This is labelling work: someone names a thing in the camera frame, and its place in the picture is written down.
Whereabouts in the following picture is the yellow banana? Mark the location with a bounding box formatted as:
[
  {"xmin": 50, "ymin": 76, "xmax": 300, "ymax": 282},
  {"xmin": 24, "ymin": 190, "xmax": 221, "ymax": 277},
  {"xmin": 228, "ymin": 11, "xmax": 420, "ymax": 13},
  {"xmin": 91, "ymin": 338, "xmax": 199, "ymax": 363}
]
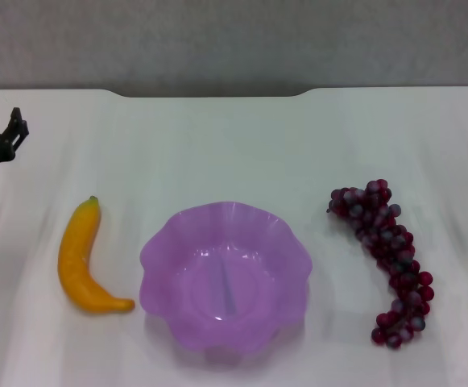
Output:
[{"xmin": 57, "ymin": 195, "xmax": 136, "ymax": 314}]

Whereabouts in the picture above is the dark red grape bunch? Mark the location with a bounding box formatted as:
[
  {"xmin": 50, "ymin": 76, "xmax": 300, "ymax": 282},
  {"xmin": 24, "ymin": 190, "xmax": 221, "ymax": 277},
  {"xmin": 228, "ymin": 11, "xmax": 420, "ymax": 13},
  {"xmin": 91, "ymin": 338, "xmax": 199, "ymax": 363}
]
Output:
[{"xmin": 326, "ymin": 179, "xmax": 435, "ymax": 350}]

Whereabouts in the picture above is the purple scalloped plastic bowl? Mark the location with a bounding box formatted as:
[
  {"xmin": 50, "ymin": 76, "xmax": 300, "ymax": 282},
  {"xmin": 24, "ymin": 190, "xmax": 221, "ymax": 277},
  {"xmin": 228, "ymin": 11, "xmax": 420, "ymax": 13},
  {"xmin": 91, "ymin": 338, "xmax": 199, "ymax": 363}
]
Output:
[{"xmin": 139, "ymin": 200, "xmax": 314, "ymax": 356}]

